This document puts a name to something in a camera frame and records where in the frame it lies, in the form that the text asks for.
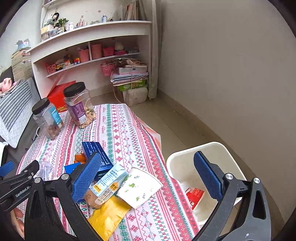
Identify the small blue packet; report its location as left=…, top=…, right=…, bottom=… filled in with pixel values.
left=64, top=162, right=81, bottom=174

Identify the light blue milk carton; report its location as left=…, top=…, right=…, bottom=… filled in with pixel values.
left=84, top=165, right=128, bottom=209

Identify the red instant noodle cup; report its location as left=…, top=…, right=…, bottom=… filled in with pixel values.
left=185, top=187, right=205, bottom=210

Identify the dark blue cardboard box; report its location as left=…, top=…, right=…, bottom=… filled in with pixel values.
left=81, top=141, right=115, bottom=183

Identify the yellow snack wrapper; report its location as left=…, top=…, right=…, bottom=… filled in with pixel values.
left=88, top=196, right=131, bottom=240

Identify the white paper cup green print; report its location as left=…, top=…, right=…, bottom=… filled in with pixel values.
left=116, top=167, right=163, bottom=209

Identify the white trash bin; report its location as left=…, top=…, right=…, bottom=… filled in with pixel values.
left=166, top=142, right=246, bottom=226

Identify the person's left hand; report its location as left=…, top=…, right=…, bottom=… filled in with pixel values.
left=10, top=208, right=25, bottom=238

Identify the grey sofa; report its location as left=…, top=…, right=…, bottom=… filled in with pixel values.
left=1, top=77, right=37, bottom=162

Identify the patterned striped tablecloth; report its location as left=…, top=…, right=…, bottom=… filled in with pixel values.
left=18, top=104, right=199, bottom=240

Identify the clear jar blue label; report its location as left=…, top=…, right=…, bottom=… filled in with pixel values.
left=32, top=97, right=64, bottom=140

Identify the striped grey sofa cover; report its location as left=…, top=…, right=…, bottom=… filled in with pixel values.
left=1, top=78, right=40, bottom=148

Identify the clear jar purple label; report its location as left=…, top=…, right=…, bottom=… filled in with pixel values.
left=63, top=82, right=96, bottom=128

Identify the red gift box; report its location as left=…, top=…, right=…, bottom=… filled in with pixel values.
left=47, top=80, right=76, bottom=113

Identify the pink plush toy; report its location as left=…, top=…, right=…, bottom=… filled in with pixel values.
left=0, top=78, right=12, bottom=93

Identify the stack of books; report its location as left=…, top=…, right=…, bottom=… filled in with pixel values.
left=11, top=48, right=34, bottom=81

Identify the pink plastic basket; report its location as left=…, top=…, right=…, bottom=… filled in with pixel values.
left=101, top=63, right=115, bottom=77

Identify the pile of papers on floor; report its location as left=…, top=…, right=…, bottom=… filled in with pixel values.
left=110, top=58, right=149, bottom=85

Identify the white bookshelf unit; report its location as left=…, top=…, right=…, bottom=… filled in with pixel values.
left=26, top=0, right=153, bottom=99

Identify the beige curtain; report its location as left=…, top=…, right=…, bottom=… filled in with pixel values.
left=142, top=0, right=162, bottom=99

